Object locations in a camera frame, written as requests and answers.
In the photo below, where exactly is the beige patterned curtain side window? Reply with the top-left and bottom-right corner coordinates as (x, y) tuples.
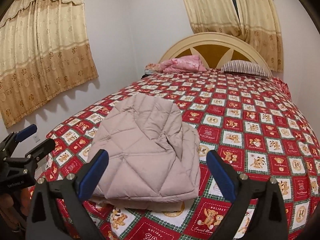
(1, 0), (98, 128)

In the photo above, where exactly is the left hand holding gripper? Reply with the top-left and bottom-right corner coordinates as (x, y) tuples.
(1, 188), (31, 231)

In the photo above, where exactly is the striped pillow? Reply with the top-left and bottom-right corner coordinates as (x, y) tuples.
(221, 60), (272, 79)

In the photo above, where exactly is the beige quilted puffer jacket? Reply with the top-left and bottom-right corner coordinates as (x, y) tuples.
(88, 93), (200, 212)

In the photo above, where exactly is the pink floral blanket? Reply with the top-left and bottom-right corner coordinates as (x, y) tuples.
(144, 55), (207, 75)

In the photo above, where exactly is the cream arched wooden headboard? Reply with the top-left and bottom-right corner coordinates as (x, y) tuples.
(159, 32), (272, 74)

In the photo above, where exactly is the red teddy bear patchwork bedspread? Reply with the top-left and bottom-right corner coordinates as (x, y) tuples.
(43, 70), (319, 239)

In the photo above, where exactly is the beige patterned curtain behind headboard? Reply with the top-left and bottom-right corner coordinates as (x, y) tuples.
(183, 0), (284, 73)

